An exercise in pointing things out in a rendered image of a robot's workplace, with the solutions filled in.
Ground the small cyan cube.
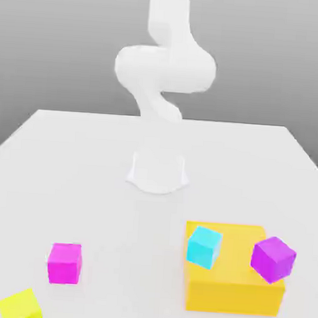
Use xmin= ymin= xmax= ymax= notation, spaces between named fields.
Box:
xmin=185 ymin=225 xmax=224 ymax=271

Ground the small magenta cube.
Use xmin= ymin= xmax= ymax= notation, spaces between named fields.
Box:
xmin=45 ymin=241 xmax=84 ymax=287

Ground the small purple cube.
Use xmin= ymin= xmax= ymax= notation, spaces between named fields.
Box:
xmin=248 ymin=234 xmax=299 ymax=287

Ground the small yellow cube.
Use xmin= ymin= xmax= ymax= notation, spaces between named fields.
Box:
xmin=0 ymin=285 xmax=45 ymax=318

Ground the large orange box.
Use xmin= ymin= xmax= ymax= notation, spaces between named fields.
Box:
xmin=179 ymin=220 xmax=291 ymax=318

